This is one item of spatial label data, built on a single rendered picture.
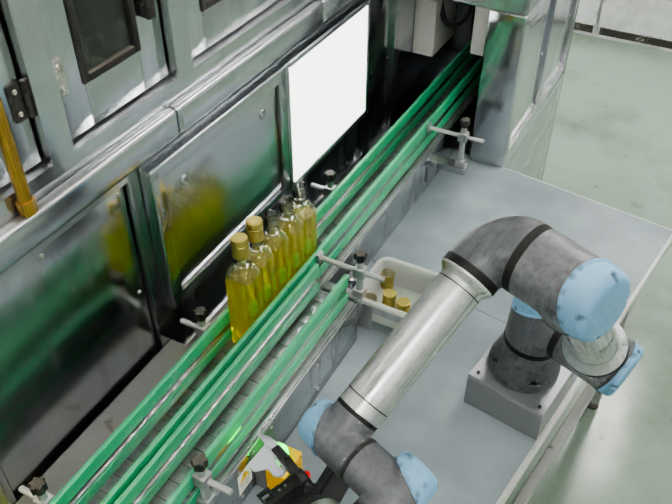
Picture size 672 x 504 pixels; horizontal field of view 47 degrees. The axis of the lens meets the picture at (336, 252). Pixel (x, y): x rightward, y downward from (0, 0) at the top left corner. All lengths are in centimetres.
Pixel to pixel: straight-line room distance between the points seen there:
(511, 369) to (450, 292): 52
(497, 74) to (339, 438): 142
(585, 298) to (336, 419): 39
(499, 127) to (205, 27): 112
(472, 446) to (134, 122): 93
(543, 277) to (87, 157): 74
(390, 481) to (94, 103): 76
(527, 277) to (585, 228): 116
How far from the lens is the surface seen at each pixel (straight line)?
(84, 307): 148
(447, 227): 221
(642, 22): 517
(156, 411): 156
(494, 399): 171
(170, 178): 149
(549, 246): 115
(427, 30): 250
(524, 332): 159
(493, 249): 116
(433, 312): 117
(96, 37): 134
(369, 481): 114
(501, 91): 235
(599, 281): 112
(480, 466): 167
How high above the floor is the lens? 211
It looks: 40 degrees down
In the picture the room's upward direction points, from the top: straight up
